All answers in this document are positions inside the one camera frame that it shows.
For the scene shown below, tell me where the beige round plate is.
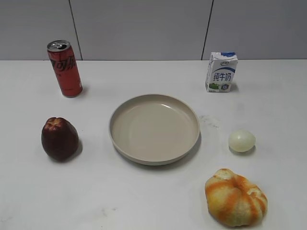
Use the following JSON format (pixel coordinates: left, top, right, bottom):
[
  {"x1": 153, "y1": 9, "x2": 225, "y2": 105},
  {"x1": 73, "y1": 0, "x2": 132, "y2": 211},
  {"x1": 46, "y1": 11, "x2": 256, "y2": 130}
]
[{"x1": 108, "y1": 94, "x2": 201, "y2": 166}]

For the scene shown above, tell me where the red cola can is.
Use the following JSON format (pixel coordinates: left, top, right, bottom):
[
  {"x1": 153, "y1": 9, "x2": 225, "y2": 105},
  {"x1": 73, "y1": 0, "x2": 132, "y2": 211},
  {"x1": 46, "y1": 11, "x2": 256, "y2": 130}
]
[{"x1": 47, "y1": 40, "x2": 83, "y2": 97}]

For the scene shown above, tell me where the dark red wax apple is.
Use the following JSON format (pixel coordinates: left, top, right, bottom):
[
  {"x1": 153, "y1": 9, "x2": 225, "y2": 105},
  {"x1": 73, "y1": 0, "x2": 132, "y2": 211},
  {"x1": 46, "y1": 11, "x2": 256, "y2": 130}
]
[{"x1": 41, "y1": 117, "x2": 79, "y2": 161}]

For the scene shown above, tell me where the white peeled onion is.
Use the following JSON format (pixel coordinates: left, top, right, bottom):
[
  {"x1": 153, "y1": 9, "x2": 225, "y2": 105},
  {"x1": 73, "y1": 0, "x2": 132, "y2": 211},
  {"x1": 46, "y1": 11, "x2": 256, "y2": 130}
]
[{"x1": 228, "y1": 130, "x2": 256, "y2": 152}]

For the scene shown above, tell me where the orange yellow croissant bread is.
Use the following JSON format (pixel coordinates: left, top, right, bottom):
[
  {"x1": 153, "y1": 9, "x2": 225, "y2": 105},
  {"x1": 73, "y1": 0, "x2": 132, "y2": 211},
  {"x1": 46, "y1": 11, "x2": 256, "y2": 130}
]
[{"x1": 205, "y1": 169, "x2": 268, "y2": 227}]

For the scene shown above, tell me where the white milk carton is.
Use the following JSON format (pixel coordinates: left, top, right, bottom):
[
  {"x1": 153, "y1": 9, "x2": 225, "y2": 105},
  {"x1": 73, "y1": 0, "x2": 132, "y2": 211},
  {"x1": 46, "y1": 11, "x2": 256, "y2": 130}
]
[{"x1": 205, "y1": 52, "x2": 238, "y2": 92}]

